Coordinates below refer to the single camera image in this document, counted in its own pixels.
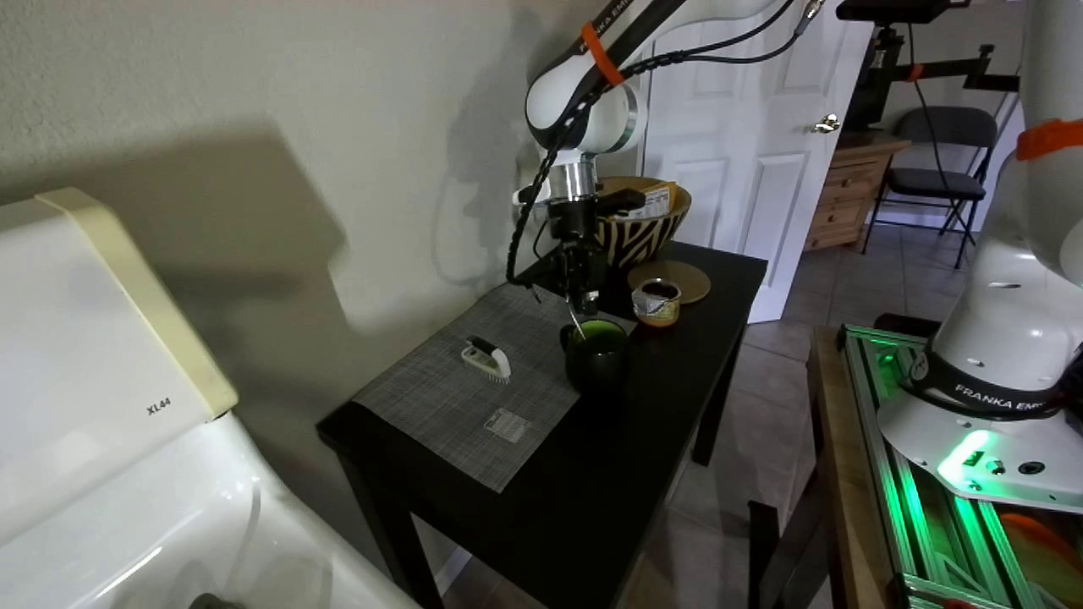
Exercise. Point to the small white black object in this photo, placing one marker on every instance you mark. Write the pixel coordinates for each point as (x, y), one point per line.
(486, 357)

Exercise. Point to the black folding chair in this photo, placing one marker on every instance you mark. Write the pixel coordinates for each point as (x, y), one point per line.
(962, 191)

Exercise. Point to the round cork coaster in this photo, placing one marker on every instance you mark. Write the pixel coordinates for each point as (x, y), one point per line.
(693, 282)

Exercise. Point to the black side table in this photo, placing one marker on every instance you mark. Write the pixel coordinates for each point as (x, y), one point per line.
(580, 514)

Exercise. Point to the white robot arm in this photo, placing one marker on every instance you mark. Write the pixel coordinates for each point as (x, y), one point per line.
(584, 103)

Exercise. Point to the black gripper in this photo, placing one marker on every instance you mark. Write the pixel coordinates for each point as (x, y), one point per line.
(586, 231)

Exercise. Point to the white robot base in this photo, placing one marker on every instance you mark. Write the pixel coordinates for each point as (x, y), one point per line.
(993, 400)

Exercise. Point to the grey woven placemat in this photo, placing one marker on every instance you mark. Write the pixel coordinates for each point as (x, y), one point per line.
(470, 421)

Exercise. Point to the silver spoon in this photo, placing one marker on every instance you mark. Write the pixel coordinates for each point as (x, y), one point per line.
(577, 323)

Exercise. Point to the white toilet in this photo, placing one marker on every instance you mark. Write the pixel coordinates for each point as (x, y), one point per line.
(127, 481)

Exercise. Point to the wooden drawer cabinet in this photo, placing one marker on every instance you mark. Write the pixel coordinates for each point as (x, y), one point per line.
(849, 191)

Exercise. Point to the small yellow tin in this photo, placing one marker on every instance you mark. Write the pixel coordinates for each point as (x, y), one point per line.
(658, 303)

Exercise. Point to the green lit aluminium frame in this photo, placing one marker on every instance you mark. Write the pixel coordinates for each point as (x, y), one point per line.
(947, 549)

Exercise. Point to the white door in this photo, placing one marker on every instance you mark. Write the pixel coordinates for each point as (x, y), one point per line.
(753, 140)

